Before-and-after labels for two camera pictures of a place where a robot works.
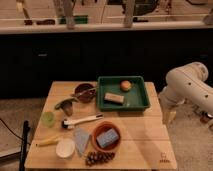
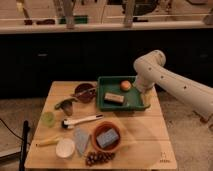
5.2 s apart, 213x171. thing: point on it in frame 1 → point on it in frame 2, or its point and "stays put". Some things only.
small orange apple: [125, 85] stays put
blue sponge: [107, 138] stays put
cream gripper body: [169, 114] → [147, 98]
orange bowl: [106, 136] stays put
